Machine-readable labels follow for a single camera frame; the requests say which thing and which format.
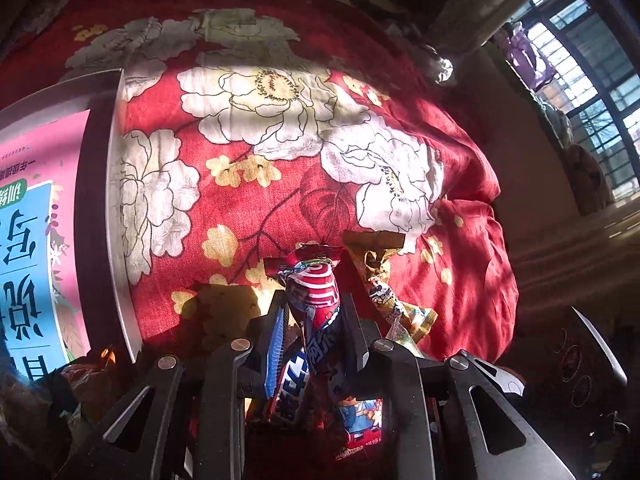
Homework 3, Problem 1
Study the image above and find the red white candy packet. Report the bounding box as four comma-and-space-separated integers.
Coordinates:
264, 245, 383, 460

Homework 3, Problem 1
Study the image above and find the yellow snack packet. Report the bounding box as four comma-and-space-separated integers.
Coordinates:
61, 347, 122, 425

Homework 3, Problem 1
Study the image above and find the gold wrapped candy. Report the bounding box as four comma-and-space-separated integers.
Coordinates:
342, 230, 437, 359

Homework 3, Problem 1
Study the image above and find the red floral quilt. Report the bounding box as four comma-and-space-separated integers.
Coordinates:
1, 0, 518, 361

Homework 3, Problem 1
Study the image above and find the white tray box pink print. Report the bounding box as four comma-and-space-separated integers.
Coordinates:
1, 70, 142, 380

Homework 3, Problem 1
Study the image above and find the white crumpled cloth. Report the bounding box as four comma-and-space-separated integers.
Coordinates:
418, 44, 454, 84

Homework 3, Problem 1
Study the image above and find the purple cloth on sill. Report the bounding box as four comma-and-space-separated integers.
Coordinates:
502, 22, 558, 91

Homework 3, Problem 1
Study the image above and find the window with dark frame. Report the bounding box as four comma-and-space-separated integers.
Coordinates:
491, 0, 639, 202

